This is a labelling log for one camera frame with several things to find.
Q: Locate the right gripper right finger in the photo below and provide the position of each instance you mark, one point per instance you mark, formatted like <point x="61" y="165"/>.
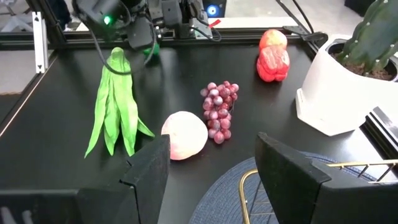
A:
<point x="289" y="180"/>

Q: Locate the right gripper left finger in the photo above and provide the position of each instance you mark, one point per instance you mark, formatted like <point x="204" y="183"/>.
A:
<point x="149" y="186"/>

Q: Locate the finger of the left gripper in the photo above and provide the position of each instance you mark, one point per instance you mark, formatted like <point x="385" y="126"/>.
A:
<point x="147" y="32"/>
<point x="135" y="32"/>

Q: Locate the green bell pepper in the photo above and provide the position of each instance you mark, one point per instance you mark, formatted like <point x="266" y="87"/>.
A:
<point x="154" y="49"/>

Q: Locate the pink peach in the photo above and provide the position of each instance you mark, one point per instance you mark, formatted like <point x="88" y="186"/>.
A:
<point x="186" y="133"/>

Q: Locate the green leafy vegetable bunch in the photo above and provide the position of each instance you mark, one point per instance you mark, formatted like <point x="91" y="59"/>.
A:
<point x="121" y="102"/>

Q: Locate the red grape bunch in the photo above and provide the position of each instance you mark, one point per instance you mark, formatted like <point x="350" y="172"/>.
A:
<point x="217" y="109"/>

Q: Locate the red bell pepper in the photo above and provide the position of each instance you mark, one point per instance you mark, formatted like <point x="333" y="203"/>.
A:
<point x="273" y="65"/>

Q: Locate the red apple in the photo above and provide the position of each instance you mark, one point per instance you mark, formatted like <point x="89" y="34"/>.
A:
<point x="273" y="39"/>

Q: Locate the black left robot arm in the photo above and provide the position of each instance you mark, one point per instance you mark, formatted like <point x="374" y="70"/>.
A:
<point x="171" y="12"/>

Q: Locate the red tape tag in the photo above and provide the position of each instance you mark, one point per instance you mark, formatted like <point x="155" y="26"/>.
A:
<point x="215" y="23"/>

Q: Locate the black device with blue light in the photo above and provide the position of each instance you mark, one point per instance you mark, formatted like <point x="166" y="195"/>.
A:
<point x="213" y="10"/>

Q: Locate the white hexagonal plant pot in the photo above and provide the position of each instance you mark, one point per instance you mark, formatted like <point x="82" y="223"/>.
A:
<point x="326" y="93"/>

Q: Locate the green cactus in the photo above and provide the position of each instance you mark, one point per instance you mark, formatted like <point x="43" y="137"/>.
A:
<point x="373" y="34"/>

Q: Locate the white metal bracket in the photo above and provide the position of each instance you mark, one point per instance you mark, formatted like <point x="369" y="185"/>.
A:
<point x="39" y="40"/>

